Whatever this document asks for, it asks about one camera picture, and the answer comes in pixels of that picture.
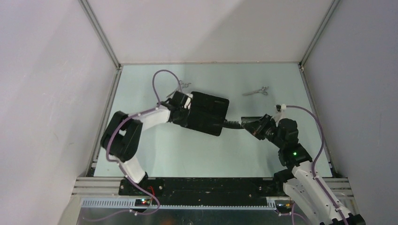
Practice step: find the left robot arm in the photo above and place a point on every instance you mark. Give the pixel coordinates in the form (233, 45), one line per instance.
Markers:
(122, 135)

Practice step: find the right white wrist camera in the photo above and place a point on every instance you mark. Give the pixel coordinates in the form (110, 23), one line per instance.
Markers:
(280, 112)

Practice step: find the right aluminium frame post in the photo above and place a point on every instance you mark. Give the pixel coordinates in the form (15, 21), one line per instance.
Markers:
(319, 31)

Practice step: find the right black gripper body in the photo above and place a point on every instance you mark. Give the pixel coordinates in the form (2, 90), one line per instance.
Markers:
(266, 129)

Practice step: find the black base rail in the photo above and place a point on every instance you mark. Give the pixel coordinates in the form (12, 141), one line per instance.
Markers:
(240, 192)

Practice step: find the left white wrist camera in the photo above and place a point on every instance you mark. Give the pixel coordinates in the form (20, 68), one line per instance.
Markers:
(187, 101)

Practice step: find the black zippered tool case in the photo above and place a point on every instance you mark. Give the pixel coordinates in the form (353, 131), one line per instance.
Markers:
(207, 113)

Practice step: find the black handled comb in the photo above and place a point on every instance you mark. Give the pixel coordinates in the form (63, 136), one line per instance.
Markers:
(232, 125)

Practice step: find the left aluminium frame post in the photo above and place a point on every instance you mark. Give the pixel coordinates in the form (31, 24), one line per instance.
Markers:
(92, 18)

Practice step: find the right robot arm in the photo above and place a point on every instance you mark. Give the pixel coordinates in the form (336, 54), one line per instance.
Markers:
(300, 181)

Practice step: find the left silver scissors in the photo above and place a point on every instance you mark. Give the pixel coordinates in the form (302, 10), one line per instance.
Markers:
(182, 85)

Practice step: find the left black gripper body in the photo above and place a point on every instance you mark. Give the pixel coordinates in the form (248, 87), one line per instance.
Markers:
(182, 119)

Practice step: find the aluminium frame post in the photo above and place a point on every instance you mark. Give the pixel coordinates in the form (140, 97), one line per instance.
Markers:
(319, 31)
(92, 18)

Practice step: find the silver scissors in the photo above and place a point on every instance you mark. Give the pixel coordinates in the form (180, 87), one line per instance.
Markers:
(263, 90)
(182, 85)

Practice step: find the right silver scissors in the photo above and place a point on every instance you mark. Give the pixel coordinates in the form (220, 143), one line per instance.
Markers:
(263, 90)

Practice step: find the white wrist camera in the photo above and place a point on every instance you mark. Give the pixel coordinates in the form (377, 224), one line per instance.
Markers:
(187, 101)
(280, 112)

